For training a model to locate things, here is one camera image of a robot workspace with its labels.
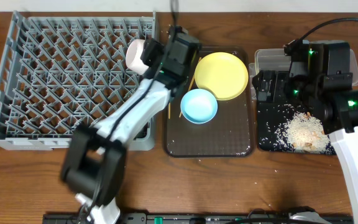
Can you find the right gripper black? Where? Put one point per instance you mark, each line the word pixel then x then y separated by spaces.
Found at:
pixel 265 78

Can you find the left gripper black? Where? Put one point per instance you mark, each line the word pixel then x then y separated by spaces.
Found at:
pixel 151 51

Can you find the white bowl with food residue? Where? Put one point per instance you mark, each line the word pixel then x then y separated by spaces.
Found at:
pixel 133 57

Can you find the yellow plate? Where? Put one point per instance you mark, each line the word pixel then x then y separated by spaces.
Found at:
pixel 223 74

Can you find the long wooden chopstick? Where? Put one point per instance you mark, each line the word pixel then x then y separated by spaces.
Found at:
pixel 169 110

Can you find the light blue bowl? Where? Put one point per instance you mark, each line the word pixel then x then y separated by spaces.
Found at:
pixel 199 106

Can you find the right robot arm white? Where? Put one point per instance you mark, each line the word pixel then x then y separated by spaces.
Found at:
pixel 344 140

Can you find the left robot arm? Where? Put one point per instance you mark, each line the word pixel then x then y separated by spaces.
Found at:
pixel 95 161

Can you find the clear plastic waste bin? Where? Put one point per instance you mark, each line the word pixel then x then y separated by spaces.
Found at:
pixel 276 59

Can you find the black waste tray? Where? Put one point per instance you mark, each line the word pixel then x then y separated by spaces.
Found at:
pixel 272 130

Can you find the grey dishwasher rack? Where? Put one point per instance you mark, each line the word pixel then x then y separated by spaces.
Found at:
pixel 59 72

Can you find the dark brown serving tray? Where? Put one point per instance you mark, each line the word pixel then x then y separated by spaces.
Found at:
pixel 229 134

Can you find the spilled rice pile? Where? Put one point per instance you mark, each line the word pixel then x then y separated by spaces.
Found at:
pixel 303 133

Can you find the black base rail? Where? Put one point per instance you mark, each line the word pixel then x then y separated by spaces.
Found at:
pixel 300 213

